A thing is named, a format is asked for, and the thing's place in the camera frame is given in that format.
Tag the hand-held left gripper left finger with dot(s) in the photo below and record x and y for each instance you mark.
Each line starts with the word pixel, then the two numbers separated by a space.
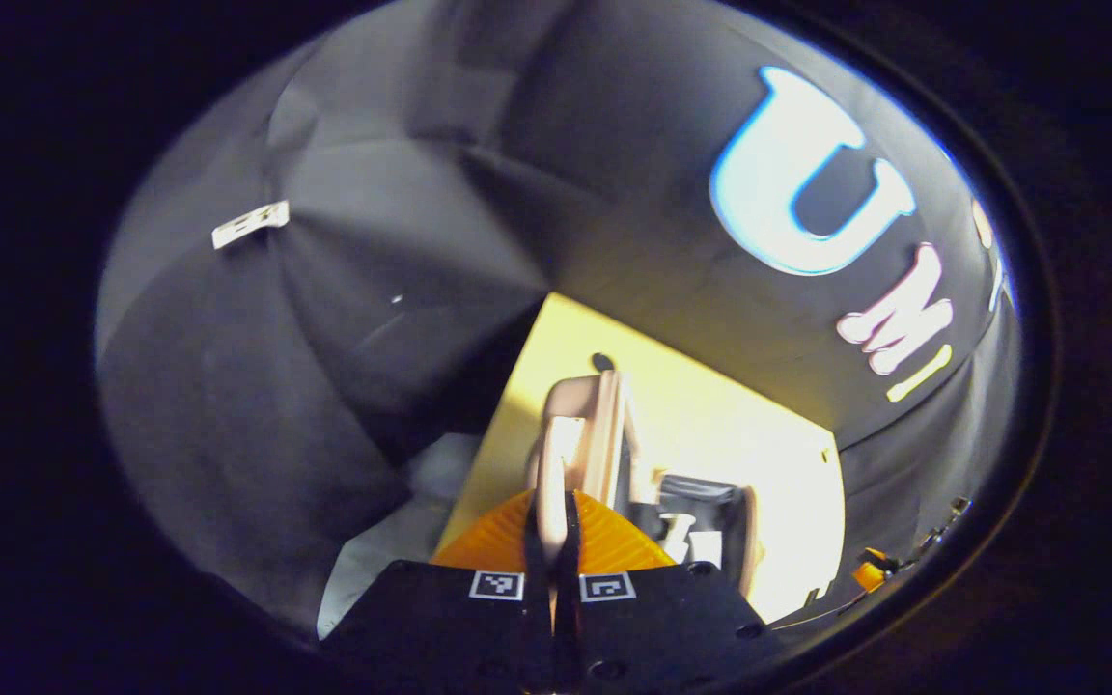
pixel 535 589

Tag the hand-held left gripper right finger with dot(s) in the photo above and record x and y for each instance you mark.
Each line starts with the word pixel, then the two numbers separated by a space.
pixel 571 598

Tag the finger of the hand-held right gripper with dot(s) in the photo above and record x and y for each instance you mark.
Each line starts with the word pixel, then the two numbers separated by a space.
pixel 868 571

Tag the white pump bottle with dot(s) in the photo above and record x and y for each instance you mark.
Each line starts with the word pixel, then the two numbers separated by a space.
pixel 677 536

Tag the black backdrop cloth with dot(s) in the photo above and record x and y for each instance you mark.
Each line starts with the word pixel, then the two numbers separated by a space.
pixel 421 241

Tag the white paper tag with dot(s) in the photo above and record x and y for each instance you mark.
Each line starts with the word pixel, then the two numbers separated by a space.
pixel 250 224

